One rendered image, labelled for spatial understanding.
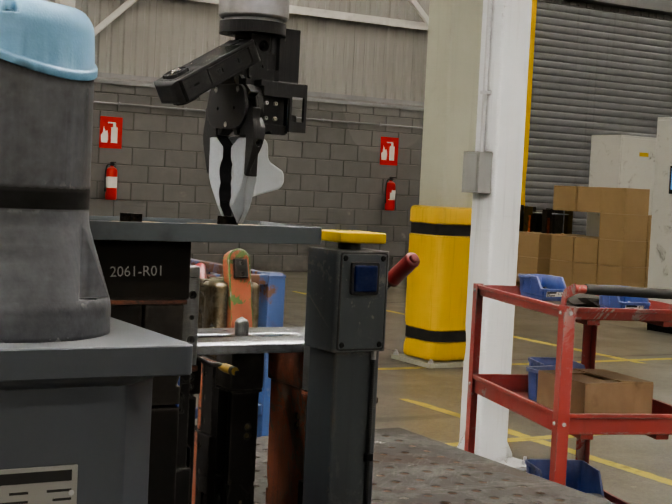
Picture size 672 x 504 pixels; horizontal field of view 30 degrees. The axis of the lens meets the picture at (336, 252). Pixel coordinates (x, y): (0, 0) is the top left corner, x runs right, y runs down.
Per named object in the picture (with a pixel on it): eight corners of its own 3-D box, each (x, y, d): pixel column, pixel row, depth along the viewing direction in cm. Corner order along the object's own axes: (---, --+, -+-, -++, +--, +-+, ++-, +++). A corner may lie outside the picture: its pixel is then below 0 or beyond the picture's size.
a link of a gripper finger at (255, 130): (265, 176, 130) (265, 91, 130) (253, 175, 129) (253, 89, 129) (239, 178, 134) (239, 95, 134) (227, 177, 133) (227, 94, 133)
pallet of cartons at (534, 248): (582, 293, 1598) (586, 235, 1594) (535, 293, 1554) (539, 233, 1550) (519, 284, 1698) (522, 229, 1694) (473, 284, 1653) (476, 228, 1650)
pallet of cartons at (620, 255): (667, 305, 1481) (674, 190, 1474) (619, 305, 1437) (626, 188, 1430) (593, 295, 1581) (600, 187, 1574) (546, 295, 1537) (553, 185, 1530)
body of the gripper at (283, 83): (306, 139, 135) (312, 26, 134) (241, 134, 129) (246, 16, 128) (264, 139, 140) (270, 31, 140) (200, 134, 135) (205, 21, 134)
